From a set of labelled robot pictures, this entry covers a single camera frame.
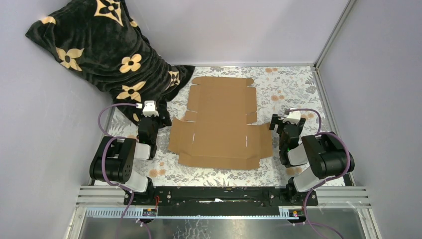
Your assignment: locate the brown cardboard box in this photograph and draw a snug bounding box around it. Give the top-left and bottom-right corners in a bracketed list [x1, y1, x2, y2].
[168, 77, 273, 170]

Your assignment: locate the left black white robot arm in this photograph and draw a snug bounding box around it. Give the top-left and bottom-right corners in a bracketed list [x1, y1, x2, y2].
[89, 101, 172, 205]

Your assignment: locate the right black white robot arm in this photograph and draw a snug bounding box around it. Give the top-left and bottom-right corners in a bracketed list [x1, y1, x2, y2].
[269, 113, 355, 206]

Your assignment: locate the black floral plush blanket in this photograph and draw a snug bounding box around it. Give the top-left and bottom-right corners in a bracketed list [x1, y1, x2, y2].
[26, 0, 195, 123]

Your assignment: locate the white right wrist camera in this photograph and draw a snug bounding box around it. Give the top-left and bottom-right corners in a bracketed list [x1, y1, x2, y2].
[282, 109, 301, 125]

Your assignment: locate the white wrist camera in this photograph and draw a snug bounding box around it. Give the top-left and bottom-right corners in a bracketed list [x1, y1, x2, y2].
[136, 101, 159, 117]
[282, 109, 301, 125]

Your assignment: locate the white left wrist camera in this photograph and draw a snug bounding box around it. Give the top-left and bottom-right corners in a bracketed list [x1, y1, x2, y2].
[136, 101, 159, 117]

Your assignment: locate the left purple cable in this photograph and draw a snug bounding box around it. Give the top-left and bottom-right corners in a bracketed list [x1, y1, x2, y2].
[98, 103, 153, 239]

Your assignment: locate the aluminium frame rail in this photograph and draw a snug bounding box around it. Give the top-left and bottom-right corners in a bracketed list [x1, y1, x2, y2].
[66, 186, 381, 239]

